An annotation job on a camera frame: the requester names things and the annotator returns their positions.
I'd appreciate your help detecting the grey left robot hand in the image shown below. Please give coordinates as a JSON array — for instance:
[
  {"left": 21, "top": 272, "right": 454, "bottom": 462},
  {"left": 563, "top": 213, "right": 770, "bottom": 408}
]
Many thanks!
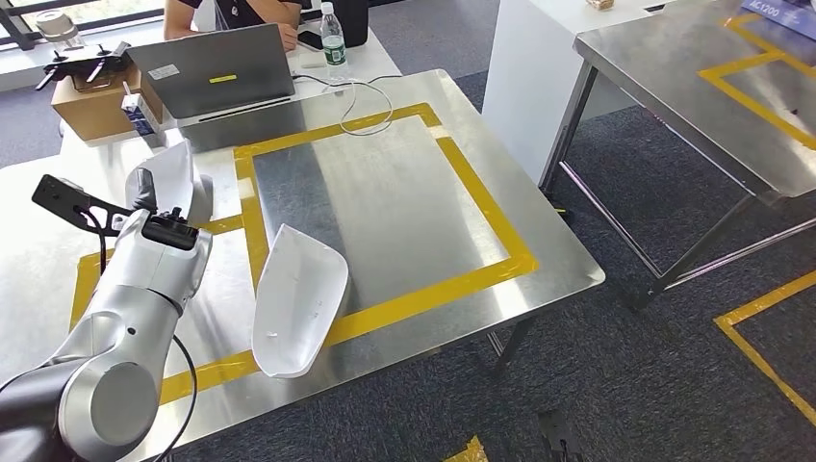
[{"left": 130, "top": 167, "right": 191, "bottom": 225}]

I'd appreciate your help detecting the white plastic panel part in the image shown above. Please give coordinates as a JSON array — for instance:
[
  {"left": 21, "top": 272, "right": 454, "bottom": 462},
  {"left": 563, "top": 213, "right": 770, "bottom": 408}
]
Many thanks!
[{"left": 125, "top": 140, "right": 215, "bottom": 227}]

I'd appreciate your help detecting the white plastic shell part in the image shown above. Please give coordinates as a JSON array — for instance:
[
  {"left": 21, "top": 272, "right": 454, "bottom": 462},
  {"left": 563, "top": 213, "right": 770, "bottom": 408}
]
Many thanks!
[{"left": 250, "top": 222, "right": 350, "bottom": 380}]

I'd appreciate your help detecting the stainless steel workbench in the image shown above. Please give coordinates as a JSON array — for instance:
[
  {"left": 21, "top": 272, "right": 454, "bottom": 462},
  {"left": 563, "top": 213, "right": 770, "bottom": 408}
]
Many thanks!
[
  {"left": 0, "top": 68, "right": 607, "bottom": 462},
  {"left": 538, "top": 0, "right": 816, "bottom": 314}
]

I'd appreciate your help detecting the clear water bottle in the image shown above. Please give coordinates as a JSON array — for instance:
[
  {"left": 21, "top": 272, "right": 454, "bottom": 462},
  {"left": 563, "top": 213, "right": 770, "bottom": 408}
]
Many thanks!
[{"left": 319, "top": 1, "right": 350, "bottom": 81}]

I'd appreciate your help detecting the person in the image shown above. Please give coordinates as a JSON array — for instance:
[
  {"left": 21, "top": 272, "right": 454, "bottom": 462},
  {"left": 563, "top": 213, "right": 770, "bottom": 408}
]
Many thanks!
[{"left": 162, "top": 0, "right": 320, "bottom": 52}]

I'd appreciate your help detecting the black bag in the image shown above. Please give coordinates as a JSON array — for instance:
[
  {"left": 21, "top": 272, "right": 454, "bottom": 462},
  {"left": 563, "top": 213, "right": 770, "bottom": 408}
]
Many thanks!
[{"left": 331, "top": 0, "right": 370, "bottom": 49}]

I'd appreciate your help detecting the small milk carton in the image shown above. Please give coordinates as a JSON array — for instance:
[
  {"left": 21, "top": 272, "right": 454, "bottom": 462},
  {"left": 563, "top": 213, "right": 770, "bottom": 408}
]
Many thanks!
[{"left": 120, "top": 81, "right": 161, "bottom": 139}]

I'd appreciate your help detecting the grey laptop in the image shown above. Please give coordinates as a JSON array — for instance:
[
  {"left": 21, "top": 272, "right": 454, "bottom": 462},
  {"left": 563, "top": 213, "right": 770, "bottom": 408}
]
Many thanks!
[{"left": 125, "top": 23, "right": 309, "bottom": 125}]

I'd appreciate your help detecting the white desk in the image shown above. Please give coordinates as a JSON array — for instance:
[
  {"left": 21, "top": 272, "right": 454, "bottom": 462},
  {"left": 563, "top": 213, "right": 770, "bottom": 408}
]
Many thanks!
[{"left": 60, "top": 28, "right": 403, "bottom": 161}]

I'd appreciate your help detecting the brown cardboard box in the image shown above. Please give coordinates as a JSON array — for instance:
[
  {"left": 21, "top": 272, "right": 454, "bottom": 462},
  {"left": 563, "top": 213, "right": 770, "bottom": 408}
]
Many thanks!
[{"left": 50, "top": 66, "right": 166, "bottom": 142}]

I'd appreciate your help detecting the black drone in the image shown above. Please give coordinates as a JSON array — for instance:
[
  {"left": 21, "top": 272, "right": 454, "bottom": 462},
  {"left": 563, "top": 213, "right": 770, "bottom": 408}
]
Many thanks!
[{"left": 35, "top": 40, "right": 134, "bottom": 92}]

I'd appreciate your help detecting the white table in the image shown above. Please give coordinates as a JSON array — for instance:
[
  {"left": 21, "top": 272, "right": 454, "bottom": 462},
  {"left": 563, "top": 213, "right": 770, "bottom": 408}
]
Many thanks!
[{"left": 481, "top": 0, "right": 690, "bottom": 186}]

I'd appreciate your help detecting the thin black cable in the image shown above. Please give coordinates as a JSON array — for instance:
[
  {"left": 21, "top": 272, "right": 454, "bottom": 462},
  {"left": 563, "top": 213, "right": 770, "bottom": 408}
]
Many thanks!
[{"left": 293, "top": 73, "right": 403, "bottom": 88}]

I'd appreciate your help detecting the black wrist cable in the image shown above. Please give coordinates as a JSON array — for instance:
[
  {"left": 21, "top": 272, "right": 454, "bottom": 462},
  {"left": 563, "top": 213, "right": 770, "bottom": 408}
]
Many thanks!
[{"left": 75, "top": 205, "right": 110, "bottom": 278}]

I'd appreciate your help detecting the black left wrist camera bracket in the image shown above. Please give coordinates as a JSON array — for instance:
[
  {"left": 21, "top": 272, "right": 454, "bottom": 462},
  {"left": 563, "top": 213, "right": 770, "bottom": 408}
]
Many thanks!
[{"left": 32, "top": 173, "right": 137, "bottom": 239}]

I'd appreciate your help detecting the thin white cable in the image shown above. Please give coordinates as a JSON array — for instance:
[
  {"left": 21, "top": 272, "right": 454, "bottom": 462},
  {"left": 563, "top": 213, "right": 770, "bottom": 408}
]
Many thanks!
[{"left": 321, "top": 76, "right": 395, "bottom": 137}]

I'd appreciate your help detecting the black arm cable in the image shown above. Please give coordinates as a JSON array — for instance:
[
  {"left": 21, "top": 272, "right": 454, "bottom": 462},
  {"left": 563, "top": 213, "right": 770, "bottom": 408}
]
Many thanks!
[{"left": 152, "top": 334, "right": 199, "bottom": 462}]

